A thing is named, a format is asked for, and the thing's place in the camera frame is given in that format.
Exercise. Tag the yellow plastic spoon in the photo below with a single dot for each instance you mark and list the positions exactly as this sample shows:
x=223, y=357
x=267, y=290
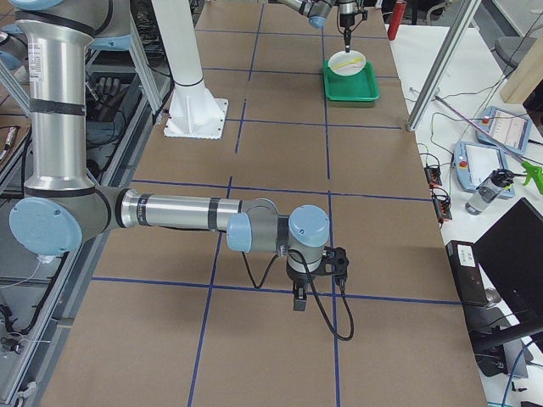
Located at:
x=357, y=63

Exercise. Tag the white round plate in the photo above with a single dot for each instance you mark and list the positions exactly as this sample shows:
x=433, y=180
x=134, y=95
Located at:
x=343, y=56

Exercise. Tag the green plastic tray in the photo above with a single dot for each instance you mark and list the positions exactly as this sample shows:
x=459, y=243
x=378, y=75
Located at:
x=361, y=87

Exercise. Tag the red fire extinguisher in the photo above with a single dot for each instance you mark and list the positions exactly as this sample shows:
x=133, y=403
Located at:
x=396, y=18

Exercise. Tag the teach pendant near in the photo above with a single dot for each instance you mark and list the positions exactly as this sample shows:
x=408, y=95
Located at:
x=473, y=162

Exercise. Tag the teach pendant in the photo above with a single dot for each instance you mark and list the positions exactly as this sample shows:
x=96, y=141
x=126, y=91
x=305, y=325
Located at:
x=473, y=162
x=506, y=127

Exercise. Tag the teach pendant far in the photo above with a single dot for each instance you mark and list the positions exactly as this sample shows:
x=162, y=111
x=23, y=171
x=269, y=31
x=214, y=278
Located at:
x=506, y=127

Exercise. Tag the black monitor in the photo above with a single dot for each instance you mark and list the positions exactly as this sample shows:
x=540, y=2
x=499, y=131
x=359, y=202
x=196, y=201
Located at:
x=510, y=253

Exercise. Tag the clear water bottle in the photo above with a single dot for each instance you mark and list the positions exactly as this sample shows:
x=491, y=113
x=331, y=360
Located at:
x=491, y=187

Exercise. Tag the green reacher grabber tool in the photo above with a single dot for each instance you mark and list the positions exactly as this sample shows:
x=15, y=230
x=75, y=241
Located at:
x=532, y=172

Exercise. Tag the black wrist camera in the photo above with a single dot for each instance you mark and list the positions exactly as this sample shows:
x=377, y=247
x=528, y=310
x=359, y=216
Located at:
x=334, y=263

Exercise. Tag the aluminium frame post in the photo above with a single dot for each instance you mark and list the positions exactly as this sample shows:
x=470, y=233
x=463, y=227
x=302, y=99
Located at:
x=443, y=58

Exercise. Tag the white camera stand column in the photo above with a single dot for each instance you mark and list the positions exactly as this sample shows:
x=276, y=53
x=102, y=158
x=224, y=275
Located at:
x=193, y=112

